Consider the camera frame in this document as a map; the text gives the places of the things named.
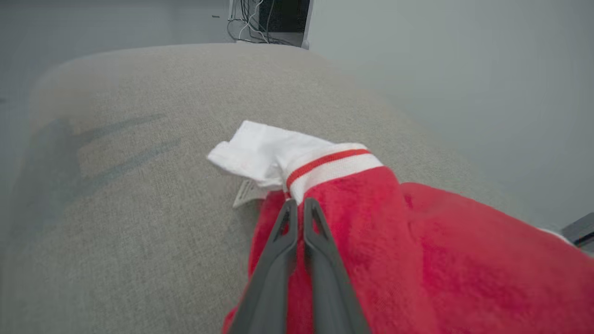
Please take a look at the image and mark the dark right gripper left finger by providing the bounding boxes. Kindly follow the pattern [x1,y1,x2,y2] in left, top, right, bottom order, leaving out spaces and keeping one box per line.
[227,199,298,334]

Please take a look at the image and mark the tangled cable bundle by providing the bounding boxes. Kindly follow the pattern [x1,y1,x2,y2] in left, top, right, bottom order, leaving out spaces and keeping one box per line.
[226,0,279,45]

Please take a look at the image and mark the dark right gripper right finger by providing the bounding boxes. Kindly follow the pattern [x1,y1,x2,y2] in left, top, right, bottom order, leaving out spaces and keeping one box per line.
[303,198,372,334]

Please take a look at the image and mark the black computer cabinet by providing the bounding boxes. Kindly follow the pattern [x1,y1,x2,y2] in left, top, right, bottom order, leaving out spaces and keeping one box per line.
[258,0,311,49]

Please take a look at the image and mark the red jersey with white trim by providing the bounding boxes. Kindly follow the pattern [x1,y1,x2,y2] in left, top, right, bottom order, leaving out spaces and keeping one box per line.
[207,121,594,334]

